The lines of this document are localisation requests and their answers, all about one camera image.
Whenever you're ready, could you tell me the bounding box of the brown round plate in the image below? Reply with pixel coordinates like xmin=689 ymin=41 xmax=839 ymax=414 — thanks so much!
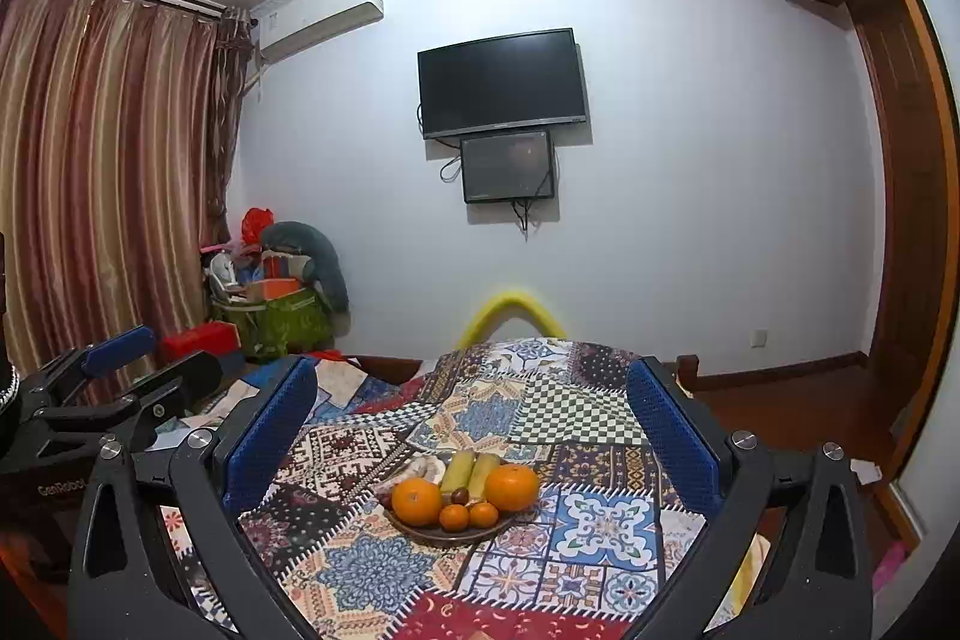
xmin=382 ymin=494 xmax=518 ymax=543

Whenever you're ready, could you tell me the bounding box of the yellow-green sugarcane piece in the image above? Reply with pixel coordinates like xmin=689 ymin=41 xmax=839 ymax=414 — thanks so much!
xmin=440 ymin=450 xmax=477 ymax=495
xmin=466 ymin=452 xmax=502 ymax=495

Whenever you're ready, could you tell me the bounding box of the pale patterned quilt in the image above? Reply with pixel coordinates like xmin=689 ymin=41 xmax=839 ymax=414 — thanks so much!
xmin=176 ymin=351 xmax=368 ymax=453

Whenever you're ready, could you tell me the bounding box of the red flat box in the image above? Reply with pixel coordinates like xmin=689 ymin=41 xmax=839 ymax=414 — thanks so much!
xmin=161 ymin=323 xmax=239 ymax=360

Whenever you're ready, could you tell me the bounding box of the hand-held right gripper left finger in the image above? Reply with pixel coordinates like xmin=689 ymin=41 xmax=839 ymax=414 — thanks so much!
xmin=67 ymin=355 xmax=320 ymax=640

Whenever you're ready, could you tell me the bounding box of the grey plush toy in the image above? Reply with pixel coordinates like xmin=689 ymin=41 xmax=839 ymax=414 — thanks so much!
xmin=259 ymin=221 xmax=351 ymax=315

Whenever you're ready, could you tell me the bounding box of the pink slipper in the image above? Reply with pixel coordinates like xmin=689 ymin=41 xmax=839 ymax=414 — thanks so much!
xmin=874 ymin=539 xmax=910 ymax=592

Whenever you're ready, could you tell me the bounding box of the yellow foam tube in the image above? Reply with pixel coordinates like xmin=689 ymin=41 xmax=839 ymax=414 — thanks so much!
xmin=459 ymin=289 xmax=569 ymax=348

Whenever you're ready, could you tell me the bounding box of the small black wall screen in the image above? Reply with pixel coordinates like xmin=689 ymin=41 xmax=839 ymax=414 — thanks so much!
xmin=460 ymin=128 xmax=557 ymax=205

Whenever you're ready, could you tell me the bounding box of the brown wooden wardrobe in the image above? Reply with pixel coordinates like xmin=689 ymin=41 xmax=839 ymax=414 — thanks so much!
xmin=727 ymin=0 xmax=960 ymax=483

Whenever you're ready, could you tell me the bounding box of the white air conditioner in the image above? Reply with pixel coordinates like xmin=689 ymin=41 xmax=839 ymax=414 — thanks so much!
xmin=251 ymin=0 xmax=386 ymax=64

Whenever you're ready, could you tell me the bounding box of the red plastic bag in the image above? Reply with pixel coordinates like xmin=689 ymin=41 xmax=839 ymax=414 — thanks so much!
xmin=241 ymin=206 xmax=275 ymax=247

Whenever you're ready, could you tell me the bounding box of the orange box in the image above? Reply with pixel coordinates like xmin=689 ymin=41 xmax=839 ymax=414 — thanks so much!
xmin=244 ymin=278 xmax=301 ymax=304

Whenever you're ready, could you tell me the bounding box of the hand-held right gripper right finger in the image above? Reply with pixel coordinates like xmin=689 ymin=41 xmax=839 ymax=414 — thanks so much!
xmin=626 ymin=355 xmax=875 ymax=640

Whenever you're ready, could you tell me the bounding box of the striped red-gold curtain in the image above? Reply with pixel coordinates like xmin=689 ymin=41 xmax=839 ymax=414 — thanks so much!
xmin=0 ymin=0 xmax=252 ymax=401

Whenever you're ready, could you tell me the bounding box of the peeled pomelo segment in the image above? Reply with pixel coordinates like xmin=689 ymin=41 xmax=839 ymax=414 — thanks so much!
xmin=390 ymin=456 xmax=451 ymax=487

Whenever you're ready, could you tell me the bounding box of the large orange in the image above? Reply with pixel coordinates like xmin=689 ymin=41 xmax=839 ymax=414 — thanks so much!
xmin=391 ymin=479 xmax=445 ymax=527
xmin=484 ymin=464 xmax=541 ymax=513

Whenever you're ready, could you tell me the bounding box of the colourful patchwork blanket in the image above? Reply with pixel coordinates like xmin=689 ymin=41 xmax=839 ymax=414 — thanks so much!
xmin=161 ymin=336 xmax=758 ymax=640

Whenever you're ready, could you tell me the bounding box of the black wall television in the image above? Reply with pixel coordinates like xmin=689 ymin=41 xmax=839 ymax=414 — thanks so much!
xmin=417 ymin=28 xmax=587 ymax=140

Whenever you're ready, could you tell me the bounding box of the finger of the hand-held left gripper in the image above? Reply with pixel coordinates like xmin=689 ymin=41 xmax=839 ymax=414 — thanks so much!
xmin=30 ymin=351 xmax=224 ymax=455
xmin=22 ymin=323 xmax=158 ymax=408

